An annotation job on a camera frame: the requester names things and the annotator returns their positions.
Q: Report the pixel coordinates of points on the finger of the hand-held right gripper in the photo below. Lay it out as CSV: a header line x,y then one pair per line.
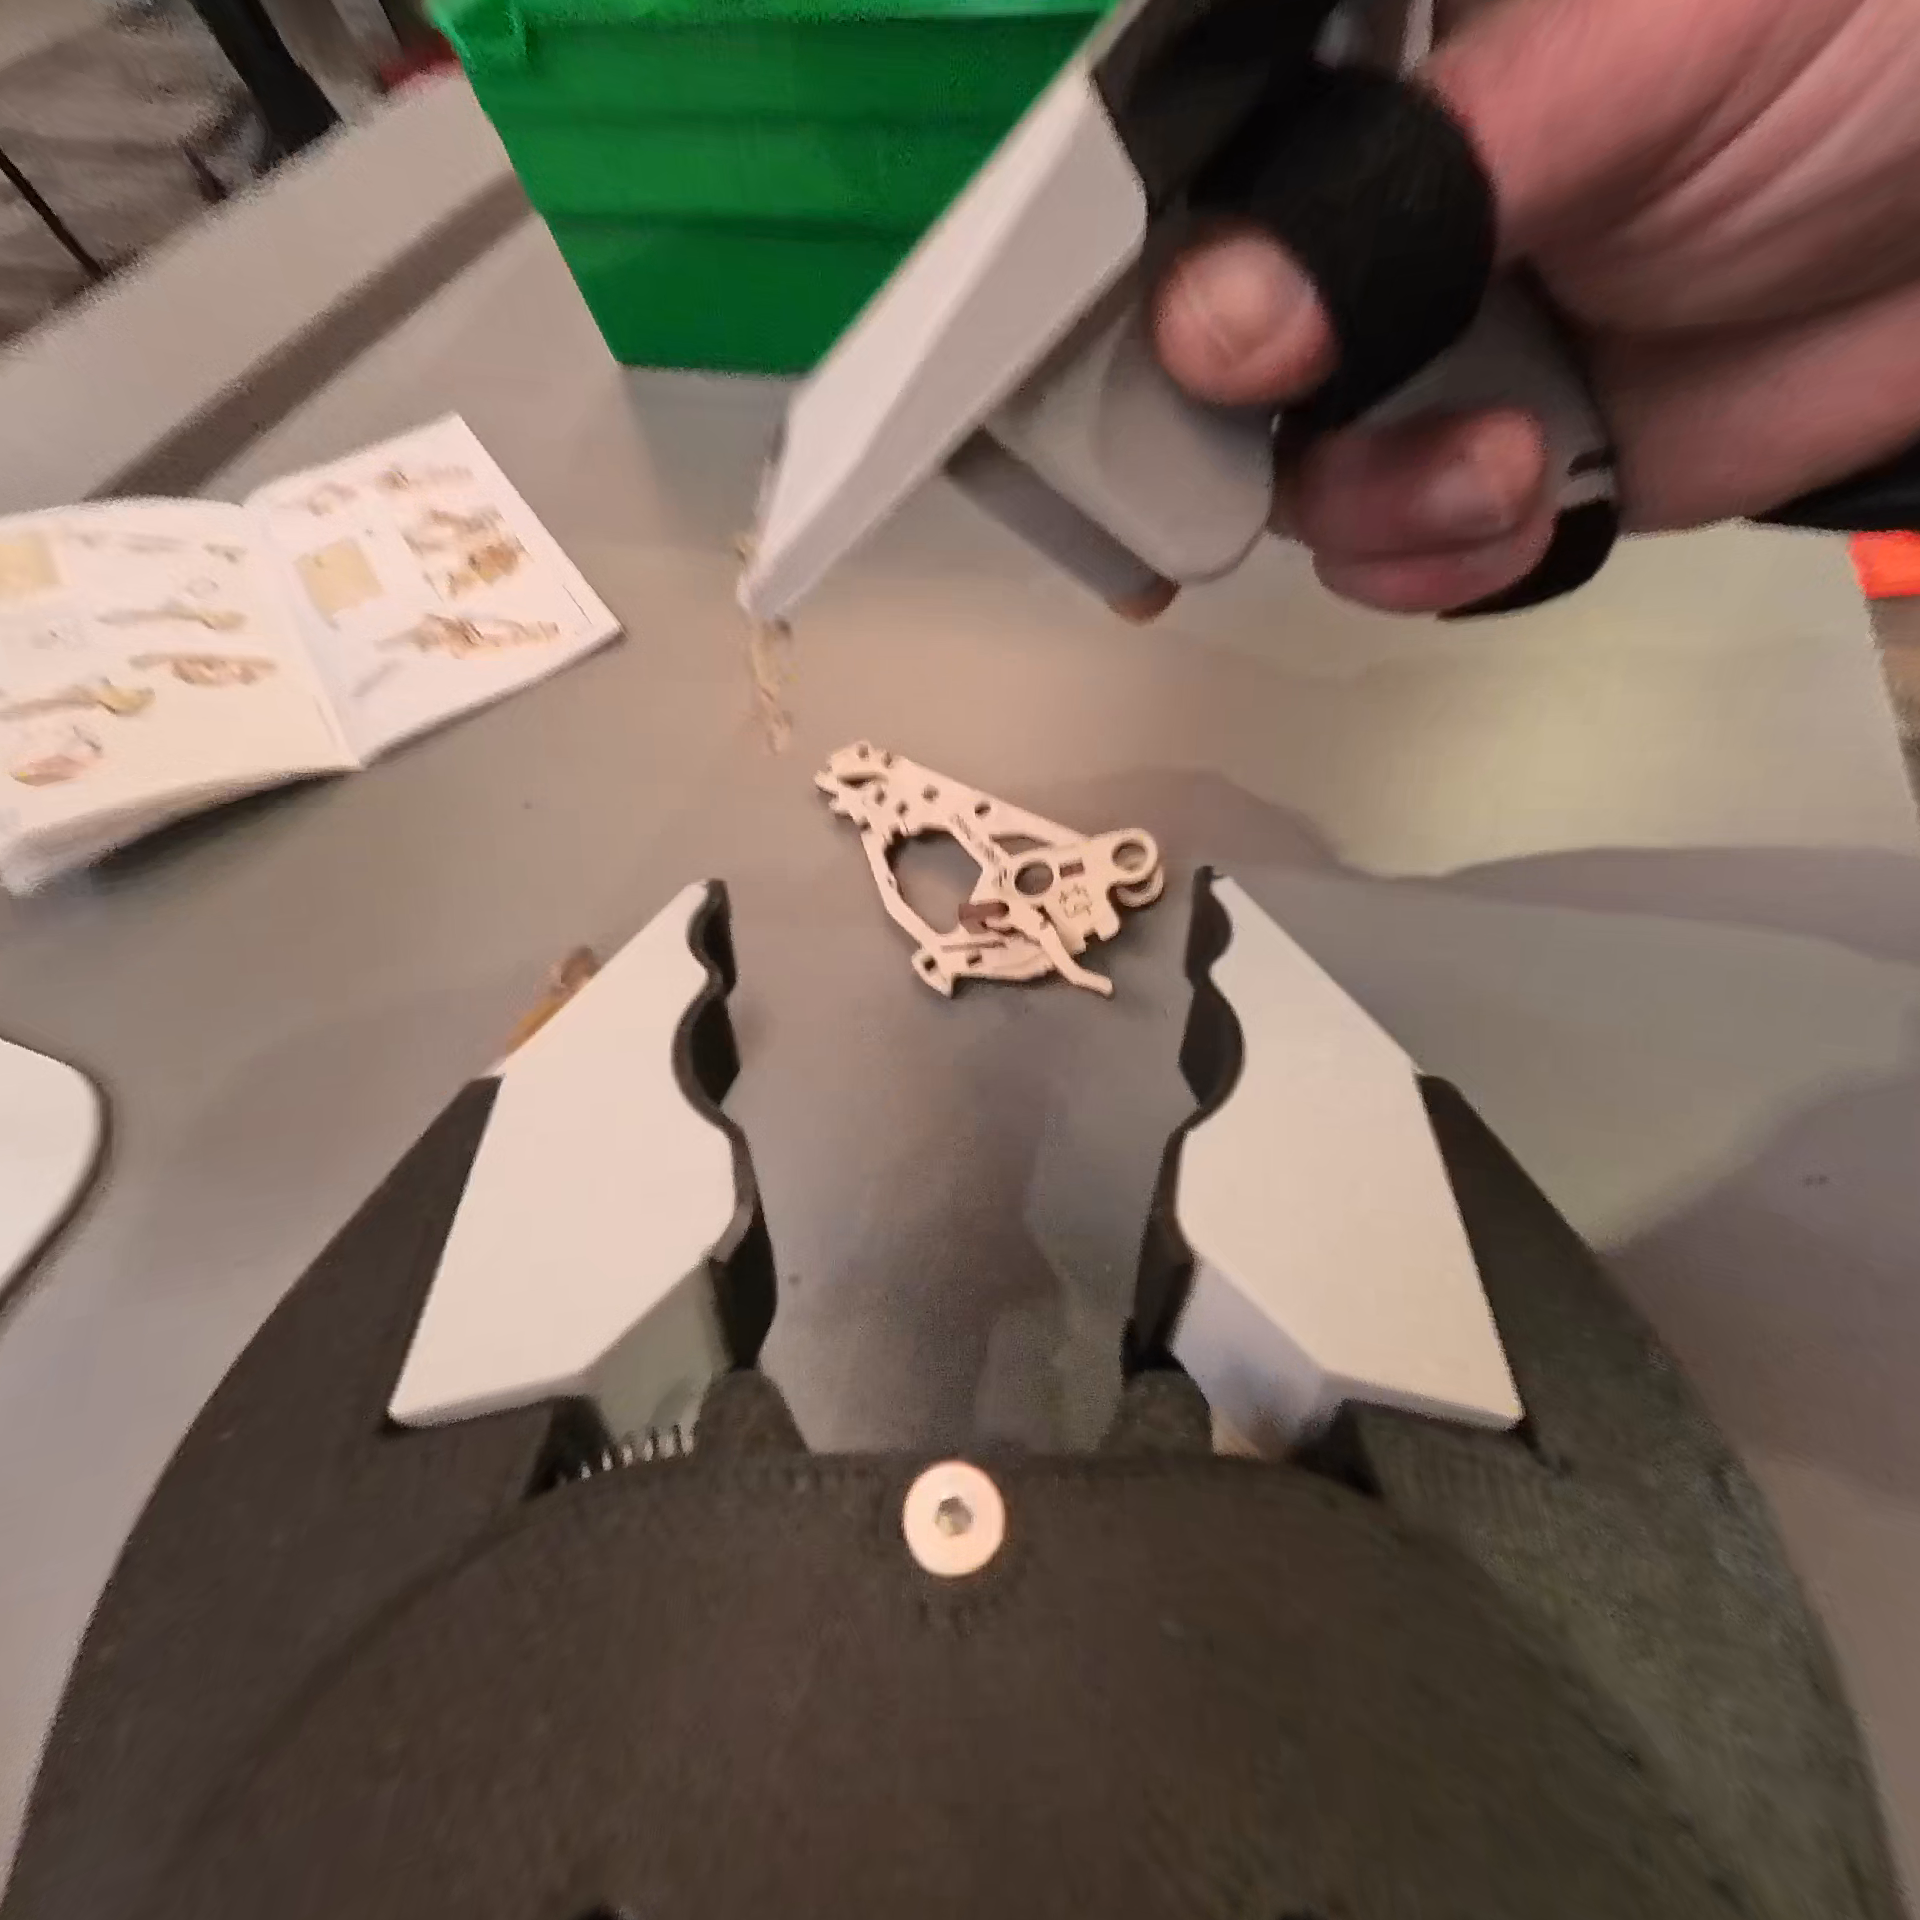
x,y
932,376

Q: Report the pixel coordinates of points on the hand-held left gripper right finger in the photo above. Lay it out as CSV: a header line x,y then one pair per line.
x,y
1319,1201

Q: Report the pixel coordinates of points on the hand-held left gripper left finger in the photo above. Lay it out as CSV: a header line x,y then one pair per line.
x,y
587,1185

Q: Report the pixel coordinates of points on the small wooden model part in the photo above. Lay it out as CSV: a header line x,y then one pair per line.
x,y
773,674

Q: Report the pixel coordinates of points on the wooden model assembly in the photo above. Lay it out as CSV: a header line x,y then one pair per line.
x,y
1074,897

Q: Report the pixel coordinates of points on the person's right hand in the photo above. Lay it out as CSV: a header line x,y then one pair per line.
x,y
1652,196

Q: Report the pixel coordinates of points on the small wooden scrap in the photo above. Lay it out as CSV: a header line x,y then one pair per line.
x,y
568,978

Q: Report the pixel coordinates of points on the green plastic bin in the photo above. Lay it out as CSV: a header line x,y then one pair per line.
x,y
720,182

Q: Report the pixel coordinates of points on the open instruction booklet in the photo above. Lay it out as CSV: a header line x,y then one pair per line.
x,y
195,662

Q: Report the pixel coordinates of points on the dark furniture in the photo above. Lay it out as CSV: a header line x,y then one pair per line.
x,y
242,61

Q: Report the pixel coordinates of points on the orange object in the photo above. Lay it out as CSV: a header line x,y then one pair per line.
x,y
1892,567

